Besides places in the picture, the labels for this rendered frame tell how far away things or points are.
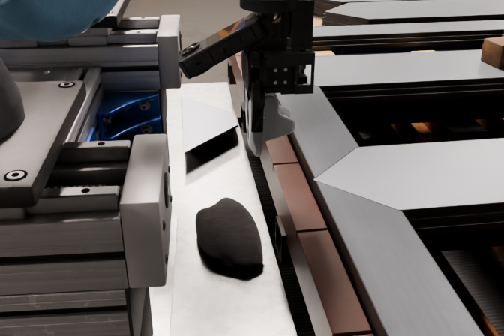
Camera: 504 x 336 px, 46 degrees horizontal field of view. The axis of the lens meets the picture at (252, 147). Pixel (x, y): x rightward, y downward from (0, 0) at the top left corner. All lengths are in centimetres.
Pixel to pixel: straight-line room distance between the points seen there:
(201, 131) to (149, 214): 77
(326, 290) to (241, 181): 52
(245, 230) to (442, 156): 33
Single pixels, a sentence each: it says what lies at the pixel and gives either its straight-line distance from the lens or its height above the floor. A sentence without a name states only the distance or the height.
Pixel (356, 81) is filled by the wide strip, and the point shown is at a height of 85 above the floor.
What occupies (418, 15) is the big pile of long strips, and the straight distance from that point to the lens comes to 172.
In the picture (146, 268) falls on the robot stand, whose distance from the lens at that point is 54.
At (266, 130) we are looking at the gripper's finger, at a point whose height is 93.
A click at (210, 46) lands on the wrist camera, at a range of 71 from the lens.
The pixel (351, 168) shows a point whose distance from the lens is 86.
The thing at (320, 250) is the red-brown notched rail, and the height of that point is 83.
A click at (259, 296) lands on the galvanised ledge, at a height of 68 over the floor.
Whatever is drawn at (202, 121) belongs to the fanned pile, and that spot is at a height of 72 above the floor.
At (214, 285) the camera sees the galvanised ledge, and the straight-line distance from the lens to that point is 90.
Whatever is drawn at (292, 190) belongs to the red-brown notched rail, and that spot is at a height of 83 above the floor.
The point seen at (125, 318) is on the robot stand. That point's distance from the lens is 58.
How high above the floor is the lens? 125
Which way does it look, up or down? 27 degrees down
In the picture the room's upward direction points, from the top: straight up
